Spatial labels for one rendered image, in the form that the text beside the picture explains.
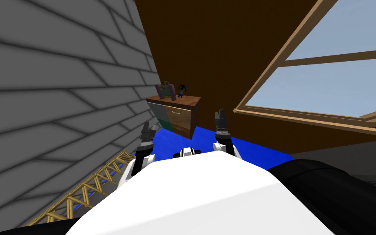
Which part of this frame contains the wooden framed window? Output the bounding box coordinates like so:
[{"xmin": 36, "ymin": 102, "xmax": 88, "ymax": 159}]
[{"xmin": 233, "ymin": 0, "xmax": 376, "ymax": 136}]

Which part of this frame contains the yellow wooden ladder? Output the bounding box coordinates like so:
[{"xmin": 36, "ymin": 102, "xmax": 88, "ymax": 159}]
[{"xmin": 26, "ymin": 149, "xmax": 137, "ymax": 227}]

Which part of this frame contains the blue rug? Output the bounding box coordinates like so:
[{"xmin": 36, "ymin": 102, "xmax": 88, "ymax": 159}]
[{"xmin": 63, "ymin": 126, "xmax": 296, "ymax": 220}]

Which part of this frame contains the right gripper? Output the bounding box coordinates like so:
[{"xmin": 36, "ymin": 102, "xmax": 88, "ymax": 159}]
[{"xmin": 214, "ymin": 109, "xmax": 230, "ymax": 133}]

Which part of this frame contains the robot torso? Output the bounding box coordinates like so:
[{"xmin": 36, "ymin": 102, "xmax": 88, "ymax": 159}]
[{"xmin": 64, "ymin": 146, "xmax": 335, "ymax": 235}]

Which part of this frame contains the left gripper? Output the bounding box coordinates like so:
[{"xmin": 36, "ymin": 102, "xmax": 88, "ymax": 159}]
[{"xmin": 140, "ymin": 120, "xmax": 159, "ymax": 143}]

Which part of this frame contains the brown wooden dresser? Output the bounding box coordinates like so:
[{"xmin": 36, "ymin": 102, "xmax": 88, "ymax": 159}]
[{"xmin": 145, "ymin": 81, "xmax": 202, "ymax": 140}]

